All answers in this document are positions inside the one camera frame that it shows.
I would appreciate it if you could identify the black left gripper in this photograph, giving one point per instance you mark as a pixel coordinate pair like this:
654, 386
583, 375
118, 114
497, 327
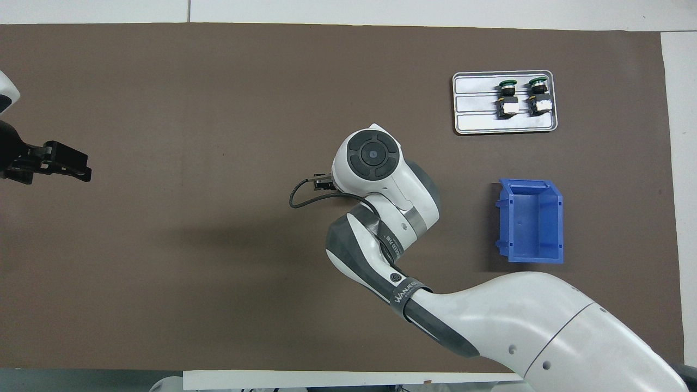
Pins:
13, 155

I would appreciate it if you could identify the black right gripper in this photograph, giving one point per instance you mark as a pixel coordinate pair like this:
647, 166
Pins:
325, 187

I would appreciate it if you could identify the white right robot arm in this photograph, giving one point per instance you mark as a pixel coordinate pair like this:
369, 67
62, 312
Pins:
490, 316

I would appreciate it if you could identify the brown table mat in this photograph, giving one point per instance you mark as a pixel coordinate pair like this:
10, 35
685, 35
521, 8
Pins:
218, 272

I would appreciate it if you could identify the grey metal tray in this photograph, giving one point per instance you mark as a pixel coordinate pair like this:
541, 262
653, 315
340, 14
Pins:
474, 122

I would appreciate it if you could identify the blue plastic storage bin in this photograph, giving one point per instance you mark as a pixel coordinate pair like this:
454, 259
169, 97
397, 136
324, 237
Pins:
531, 250

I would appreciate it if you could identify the green push button switch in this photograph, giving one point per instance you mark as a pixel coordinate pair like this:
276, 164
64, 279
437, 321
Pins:
507, 103
539, 100

